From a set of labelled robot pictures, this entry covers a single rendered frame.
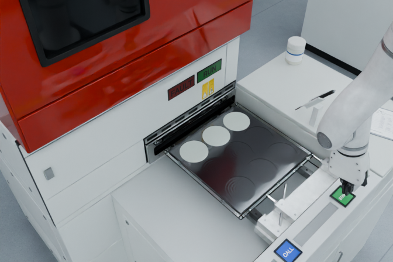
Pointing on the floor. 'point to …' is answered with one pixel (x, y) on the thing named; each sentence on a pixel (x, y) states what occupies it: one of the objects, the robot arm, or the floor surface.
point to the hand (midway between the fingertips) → (347, 187)
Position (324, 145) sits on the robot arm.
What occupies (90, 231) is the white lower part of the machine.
